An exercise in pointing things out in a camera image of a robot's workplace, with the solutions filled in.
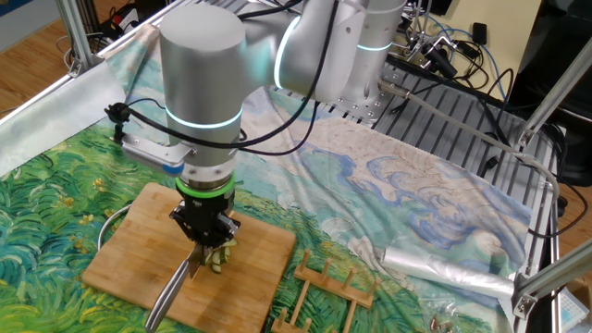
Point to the white plastic box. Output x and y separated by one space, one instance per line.
573 310

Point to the painted landscape tablecloth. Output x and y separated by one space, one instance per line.
69 208

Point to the aluminium frame bar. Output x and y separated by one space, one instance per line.
76 37
555 88
555 273

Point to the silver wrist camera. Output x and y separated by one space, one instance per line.
157 155

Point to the green cucumber piece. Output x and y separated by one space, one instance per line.
217 266

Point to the steel kitchen cleaver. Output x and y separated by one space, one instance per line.
166 296

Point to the bamboo cutting board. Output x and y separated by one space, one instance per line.
139 250

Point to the black computer case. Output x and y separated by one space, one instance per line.
564 69

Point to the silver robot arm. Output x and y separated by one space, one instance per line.
199 69

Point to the power strip with red switch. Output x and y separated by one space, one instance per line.
125 18

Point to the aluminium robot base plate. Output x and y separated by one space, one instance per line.
356 113

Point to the wooden peg dish rack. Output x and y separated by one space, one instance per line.
337 287

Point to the black camera on metal clamp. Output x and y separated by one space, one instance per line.
437 57

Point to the clear bag of screws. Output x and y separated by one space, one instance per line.
439 324

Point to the clear plastic bag roll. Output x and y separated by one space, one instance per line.
439 273

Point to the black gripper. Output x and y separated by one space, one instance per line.
205 215

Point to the small black power adapter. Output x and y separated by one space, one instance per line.
479 33

